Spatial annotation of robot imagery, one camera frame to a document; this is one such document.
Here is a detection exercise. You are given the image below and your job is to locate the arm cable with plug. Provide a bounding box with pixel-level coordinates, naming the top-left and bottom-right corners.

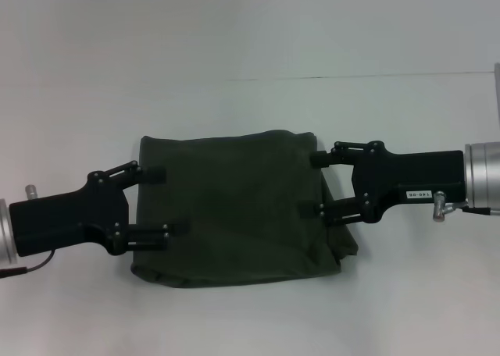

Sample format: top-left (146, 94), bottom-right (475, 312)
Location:
top-left (0, 250), bottom-right (55, 279)
top-left (432, 190), bottom-right (500, 221)

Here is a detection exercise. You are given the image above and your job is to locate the right arm cable with plug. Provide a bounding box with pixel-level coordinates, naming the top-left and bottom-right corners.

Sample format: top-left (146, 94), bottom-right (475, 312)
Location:
top-left (432, 190), bottom-right (500, 221)

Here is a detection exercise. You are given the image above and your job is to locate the left arm cable with plug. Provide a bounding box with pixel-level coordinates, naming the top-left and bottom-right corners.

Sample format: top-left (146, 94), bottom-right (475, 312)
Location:
top-left (0, 250), bottom-right (55, 279)

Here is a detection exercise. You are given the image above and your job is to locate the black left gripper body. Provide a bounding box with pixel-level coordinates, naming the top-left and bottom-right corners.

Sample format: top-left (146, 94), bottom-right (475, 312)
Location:
top-left (8, 171), bottom-right (131, 258)

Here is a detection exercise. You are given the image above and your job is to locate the dark green printed shirt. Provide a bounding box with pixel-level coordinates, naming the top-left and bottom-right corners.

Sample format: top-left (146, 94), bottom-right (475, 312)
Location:
top-left (130, 128), bottom-right (359, 290)

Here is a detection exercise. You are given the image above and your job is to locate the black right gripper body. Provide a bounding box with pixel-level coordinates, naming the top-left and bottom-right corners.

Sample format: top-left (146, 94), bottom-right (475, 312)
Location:
top-left (350, 141), bottom-right (468, 224)

